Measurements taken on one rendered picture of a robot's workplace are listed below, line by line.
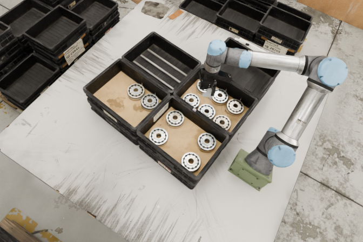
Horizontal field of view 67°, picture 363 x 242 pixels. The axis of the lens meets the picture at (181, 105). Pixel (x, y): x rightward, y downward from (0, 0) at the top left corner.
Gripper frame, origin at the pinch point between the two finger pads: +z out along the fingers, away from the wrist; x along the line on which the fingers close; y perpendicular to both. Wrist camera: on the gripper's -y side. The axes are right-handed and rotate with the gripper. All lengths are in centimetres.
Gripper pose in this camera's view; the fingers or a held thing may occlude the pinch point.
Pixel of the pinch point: (209, 93)
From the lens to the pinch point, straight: 149.2
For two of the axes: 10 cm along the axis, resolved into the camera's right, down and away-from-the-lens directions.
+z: -0.7, 5.7, 8.2
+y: -9.9, 0.6, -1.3
